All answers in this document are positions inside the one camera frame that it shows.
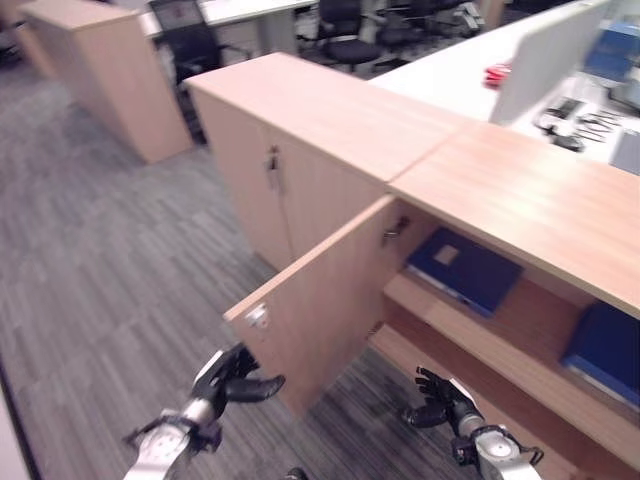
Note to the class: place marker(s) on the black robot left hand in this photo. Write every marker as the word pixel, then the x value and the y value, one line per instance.
pixel 239 388

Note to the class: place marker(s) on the closed wooden office cabinet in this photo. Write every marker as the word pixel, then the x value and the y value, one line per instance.
pixel 320 130

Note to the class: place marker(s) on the row of hand tools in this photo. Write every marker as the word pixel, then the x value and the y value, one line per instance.
pixel 597 125

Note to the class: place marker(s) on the grey flat tray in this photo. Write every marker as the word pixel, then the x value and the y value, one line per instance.
pixel 627 152

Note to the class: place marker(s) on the white background desk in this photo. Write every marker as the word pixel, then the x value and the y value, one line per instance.
pixel 235 12

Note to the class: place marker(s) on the grey desk partition panel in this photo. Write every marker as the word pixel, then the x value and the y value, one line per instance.
pixel 542 60

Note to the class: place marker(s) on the tall wooden cabinet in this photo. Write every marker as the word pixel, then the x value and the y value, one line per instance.
pixel 110 75

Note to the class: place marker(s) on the blue box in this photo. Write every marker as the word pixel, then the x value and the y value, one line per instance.
pixel 612 50

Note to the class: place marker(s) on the red desk item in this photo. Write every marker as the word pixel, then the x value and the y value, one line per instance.
pixel 496 75

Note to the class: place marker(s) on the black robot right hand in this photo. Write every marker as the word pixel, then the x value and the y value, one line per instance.
pixel 445 397

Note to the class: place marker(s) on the silver door lock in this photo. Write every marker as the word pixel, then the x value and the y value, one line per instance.
pixel 256 316

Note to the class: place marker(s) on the black mesh office chair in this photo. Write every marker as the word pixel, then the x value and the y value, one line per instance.
pixel 192 52

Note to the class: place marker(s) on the keys in closed cabinet lock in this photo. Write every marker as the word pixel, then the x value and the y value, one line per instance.
pixel 272 162

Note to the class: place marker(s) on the dark robot foot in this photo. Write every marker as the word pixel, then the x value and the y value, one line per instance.
pixel 296 474

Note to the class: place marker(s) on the black office chair with armrests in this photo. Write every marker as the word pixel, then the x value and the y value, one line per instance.
pixel 425 22

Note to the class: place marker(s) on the black padded office chair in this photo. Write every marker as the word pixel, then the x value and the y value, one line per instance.
pixel 347 37

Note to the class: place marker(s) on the keys inside open door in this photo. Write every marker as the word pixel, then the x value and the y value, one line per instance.
pixel 395 230

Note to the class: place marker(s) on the wooden cabinet shelf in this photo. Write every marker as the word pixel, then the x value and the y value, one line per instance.
pixel 480 330

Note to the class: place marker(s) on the open wooden office cabinet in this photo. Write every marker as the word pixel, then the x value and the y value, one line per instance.
pixel 530 200

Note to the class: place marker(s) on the plain blue folder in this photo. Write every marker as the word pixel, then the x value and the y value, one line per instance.
pixel 607 345

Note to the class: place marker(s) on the wooden cabinet door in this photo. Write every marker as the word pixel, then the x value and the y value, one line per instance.
pixel 320 310

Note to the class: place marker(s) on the blue folder with label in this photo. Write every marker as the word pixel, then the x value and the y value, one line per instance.
pixel 465 270

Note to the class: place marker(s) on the white office desk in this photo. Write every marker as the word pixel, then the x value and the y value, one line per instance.
pixel 450 75

